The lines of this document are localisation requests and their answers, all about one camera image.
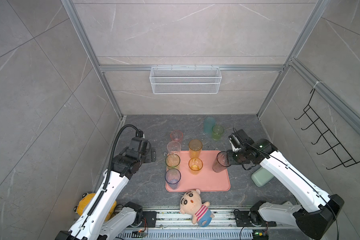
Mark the short yellow glass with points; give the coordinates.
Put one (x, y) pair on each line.
(195, 165)

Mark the tall green glass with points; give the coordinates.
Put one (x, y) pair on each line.
(173, 161)

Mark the black wire hook rack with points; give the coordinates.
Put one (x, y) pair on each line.
(327, 136)

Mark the boy plush doll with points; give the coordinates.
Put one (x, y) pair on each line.
(191, 204)

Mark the short green glass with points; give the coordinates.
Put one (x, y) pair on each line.
(217, 132)

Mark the pink plastic tray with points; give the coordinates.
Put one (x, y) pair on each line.
(206, 180)

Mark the tall blue glass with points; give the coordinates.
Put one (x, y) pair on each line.
(173, 177)

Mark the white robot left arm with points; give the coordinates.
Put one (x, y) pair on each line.
(105, 201)

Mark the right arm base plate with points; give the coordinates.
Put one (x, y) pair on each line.
(251, 219)

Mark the white wire mesh basket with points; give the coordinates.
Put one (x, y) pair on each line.
(185, 80)

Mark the tall yellow glass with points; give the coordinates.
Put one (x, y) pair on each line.
(195, 148)

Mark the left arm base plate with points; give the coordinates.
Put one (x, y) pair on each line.
(149, 218)

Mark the aluminium rail at front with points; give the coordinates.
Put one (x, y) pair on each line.
(172, 225)

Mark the clear glass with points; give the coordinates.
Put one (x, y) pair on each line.
(174, 147)

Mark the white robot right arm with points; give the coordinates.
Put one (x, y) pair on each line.
(316, 210)

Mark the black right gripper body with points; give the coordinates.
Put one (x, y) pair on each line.
(237, 156)

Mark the pale green box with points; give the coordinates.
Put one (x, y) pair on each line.
(261, 177)

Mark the dark grey glass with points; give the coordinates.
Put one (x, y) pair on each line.
(221, 162)

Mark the short pink glass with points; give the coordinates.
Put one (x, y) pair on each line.
(177, 136)

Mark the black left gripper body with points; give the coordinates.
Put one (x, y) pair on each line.
(148, 156)

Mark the teal dimpled glass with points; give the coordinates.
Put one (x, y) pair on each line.
(209, 123)

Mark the yellow plush toy red dress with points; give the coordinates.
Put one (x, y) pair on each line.
(86, 199)

